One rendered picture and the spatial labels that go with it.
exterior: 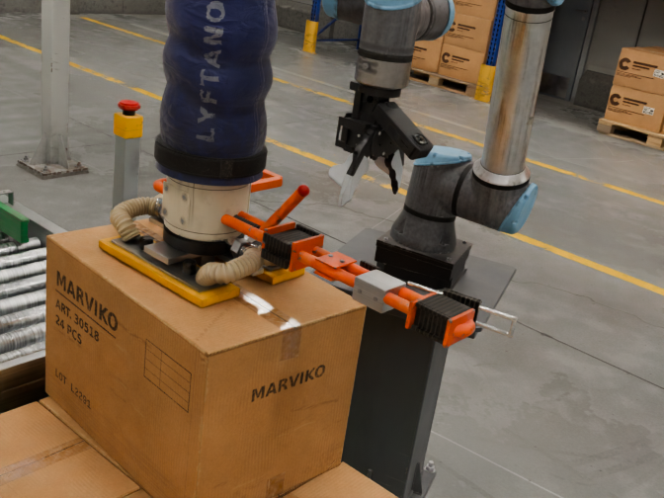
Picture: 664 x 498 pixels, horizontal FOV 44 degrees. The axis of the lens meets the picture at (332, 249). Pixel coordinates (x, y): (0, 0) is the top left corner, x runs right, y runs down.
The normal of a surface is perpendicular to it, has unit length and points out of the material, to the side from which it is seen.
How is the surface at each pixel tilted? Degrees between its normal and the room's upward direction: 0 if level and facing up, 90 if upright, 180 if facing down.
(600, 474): 0
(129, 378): 90
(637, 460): 0
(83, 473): 0
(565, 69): 90
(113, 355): 90
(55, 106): 90
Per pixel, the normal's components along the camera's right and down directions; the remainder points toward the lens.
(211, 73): 0.17, 0.05
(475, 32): -0.66, 0.18
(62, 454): 0.14, -0.92
